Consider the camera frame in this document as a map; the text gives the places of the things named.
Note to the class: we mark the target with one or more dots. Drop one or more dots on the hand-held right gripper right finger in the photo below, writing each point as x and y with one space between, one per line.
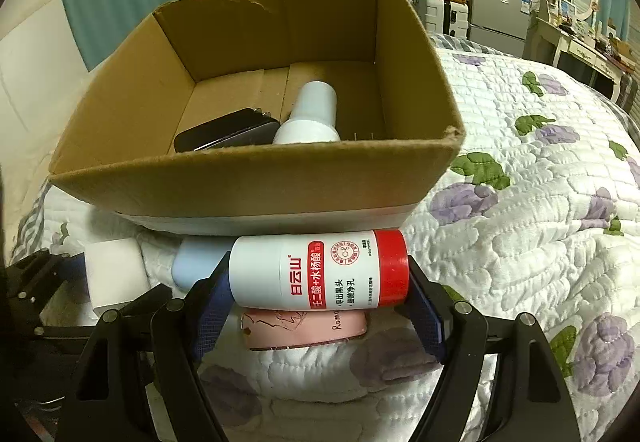
425 312

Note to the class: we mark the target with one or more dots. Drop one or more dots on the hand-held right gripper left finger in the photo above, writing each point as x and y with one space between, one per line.
212 307

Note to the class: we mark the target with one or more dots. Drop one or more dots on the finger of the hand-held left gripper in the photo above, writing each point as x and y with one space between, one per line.
37 274
125 309

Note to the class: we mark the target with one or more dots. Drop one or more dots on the white block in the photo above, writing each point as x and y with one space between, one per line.
117 274

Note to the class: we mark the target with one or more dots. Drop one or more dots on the white bottle with red cap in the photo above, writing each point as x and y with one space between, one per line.
320 269

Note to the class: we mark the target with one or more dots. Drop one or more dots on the cardboard box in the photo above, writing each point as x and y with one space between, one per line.
280 96

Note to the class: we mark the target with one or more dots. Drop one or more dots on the light blue bottle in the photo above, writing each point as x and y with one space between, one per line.
197 264

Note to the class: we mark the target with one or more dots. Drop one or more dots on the grey striped cloth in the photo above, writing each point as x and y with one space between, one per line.
30 222

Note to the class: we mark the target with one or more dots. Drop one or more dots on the pink box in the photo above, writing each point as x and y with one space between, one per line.
305 327

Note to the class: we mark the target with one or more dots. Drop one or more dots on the floral quilt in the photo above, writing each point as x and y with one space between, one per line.
525 222

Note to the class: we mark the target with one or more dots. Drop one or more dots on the black glossy case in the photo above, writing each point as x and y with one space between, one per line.
225 130

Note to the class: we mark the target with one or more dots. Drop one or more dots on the white spray bottle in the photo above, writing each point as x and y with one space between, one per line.
312 114

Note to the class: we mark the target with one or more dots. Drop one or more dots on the white dressing table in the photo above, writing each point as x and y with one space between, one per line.
565 44

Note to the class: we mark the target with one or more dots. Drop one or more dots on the silver fridge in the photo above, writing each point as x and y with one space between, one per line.
497 16

